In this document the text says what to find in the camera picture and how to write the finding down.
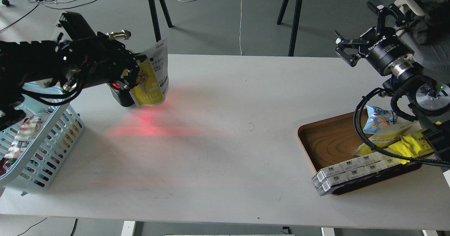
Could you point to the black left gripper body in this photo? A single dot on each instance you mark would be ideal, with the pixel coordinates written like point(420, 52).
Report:
point(93, 57)

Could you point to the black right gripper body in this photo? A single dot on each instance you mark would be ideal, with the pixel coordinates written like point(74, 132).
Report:
point(383, 49)

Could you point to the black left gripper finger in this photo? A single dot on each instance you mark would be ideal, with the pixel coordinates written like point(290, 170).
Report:
point(139, 57)
point(128, 77)

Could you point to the yellow nut snack pouch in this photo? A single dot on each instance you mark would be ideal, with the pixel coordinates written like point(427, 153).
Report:
point(152, 82)

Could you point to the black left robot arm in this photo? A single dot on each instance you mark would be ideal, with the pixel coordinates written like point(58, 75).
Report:
point(54, 72)

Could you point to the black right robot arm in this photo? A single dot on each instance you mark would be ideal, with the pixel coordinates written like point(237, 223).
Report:
point(414, 96)

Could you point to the blue snack bag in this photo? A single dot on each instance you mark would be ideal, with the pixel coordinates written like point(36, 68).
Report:
point(378, 118)

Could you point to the red white snack bag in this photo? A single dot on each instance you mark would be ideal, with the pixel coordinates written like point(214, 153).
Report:
point(27, 133)

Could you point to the light blue plastic basket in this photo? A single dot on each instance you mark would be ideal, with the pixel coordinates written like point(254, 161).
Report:
point(38, 164)

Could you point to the yellow cartoon snack bag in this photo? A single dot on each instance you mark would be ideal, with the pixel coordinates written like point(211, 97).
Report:
point(412, 145)

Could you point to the long white snack box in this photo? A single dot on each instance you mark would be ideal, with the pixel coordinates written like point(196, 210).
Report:
point(355, 173)

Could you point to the black barcode scanner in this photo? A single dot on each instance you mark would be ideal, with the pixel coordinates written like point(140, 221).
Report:
point(122, 96)

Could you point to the grey office chair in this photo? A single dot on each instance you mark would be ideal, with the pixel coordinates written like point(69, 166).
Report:
point(412, 5)

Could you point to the dark jacket on chair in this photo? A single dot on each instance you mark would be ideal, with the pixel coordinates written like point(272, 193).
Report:
point(433, 25)

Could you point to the yellow white flat pouch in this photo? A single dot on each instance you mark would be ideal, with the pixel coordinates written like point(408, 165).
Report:
point(385, 136)

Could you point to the brown wooden tray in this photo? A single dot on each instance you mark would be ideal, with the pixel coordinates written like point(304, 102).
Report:
point(331, 141)

